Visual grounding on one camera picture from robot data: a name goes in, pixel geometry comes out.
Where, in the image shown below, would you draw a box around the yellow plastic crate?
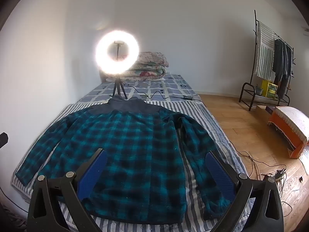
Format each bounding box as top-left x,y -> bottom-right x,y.
261,80 -> 278,99

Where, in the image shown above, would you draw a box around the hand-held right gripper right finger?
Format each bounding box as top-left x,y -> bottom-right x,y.
204,150 -> 284,232

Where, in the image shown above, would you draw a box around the black metal clothes rack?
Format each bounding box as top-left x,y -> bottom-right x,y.
239,10 -> 296,112

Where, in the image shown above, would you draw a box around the pale floral folded quilt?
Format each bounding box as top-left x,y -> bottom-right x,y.
136,52 -> 169,68

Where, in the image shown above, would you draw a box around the white ring light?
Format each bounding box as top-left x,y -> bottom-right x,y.
95,30 -> 140,76

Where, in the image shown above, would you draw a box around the teal plaid fleece jacket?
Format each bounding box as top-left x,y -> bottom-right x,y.
16,95 -> 232,225

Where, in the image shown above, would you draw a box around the red floral folded quilt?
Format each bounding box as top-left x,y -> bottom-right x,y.
121,66 -> 167,81

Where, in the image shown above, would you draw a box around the grey hanging garment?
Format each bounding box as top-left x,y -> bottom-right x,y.
278,43 -> 294,99

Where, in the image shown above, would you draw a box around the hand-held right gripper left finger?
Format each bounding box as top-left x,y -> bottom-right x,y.
26,148 -> 108,232

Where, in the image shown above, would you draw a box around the white lace cover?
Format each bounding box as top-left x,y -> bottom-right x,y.
275,106 -> 309,143

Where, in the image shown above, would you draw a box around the white plastic sheet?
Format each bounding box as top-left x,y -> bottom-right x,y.
299,147 -> 309,176

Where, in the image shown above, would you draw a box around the green striped hanging towel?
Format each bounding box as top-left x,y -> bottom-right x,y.
255,21 -> 276,79

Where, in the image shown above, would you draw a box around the brown cardboard box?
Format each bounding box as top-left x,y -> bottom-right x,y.
256,105 -> 274,124

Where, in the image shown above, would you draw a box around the orange box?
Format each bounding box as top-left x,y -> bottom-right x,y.
267,110 -> 309,159

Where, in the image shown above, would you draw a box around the black ring light cable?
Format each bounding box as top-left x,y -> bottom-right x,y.
123,83 -> 202,101

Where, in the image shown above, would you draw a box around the blue checked bed sheet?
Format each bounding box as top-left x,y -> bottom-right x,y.
76,72 -> 202,105

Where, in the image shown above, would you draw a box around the power strip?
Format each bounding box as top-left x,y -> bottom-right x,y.
275,169 -> 287,181

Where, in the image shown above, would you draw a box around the black tripod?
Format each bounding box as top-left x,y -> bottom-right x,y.
110,74 -> 128,99

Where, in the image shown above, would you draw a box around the dark green hanging jacket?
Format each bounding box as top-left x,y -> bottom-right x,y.
272,39 -> 287,78

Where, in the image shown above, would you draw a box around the blue white striped quilt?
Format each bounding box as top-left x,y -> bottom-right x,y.
11,100 -> 256,232

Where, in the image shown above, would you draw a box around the black floor cables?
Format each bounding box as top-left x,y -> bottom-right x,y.
235,150 -> 293,218

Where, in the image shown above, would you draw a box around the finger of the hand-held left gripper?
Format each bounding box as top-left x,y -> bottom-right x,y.
0,132 -> 9,148

